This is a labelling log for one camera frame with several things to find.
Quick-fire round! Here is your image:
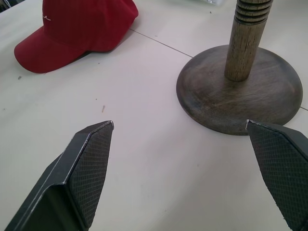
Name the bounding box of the clear plastic bag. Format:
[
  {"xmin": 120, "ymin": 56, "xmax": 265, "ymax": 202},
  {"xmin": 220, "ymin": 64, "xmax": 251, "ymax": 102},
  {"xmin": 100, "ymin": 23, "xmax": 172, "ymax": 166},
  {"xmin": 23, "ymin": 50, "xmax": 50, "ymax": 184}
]
[{"xmin": 201, "ymin": 0, "xmax": 238, "ymax": 6}]

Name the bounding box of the red baseball cap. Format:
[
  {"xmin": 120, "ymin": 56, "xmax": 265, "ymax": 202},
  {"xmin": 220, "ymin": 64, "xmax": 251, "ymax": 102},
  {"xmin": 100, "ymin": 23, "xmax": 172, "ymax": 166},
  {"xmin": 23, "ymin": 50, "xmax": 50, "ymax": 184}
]
[{"xmin": 13, "ymin": 0, "xmax": 139, "ymax": 74}]

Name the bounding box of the wooden hat stand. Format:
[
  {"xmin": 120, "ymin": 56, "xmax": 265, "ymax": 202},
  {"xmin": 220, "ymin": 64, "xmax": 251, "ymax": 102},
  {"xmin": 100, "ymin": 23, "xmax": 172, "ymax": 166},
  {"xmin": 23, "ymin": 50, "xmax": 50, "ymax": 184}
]
[{"xmin": 176, "ymin": 0, "xmax": 303, "ymax": 136}]

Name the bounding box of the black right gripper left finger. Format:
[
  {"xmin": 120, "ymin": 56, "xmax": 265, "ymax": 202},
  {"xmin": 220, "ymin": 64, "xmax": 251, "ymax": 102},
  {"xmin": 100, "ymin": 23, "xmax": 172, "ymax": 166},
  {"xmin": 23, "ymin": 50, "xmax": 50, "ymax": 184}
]
[{"xmin": 4, "ymin": 120, "xmax": 115, "ymax": 231}]

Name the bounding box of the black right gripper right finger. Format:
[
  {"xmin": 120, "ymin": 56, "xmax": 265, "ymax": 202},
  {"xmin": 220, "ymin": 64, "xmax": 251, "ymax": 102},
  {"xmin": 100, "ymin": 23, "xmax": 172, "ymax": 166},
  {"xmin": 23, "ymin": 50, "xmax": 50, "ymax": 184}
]
[{"xmin": 244, "ymin": 119, "xmax": 308, "ymax": 231}]

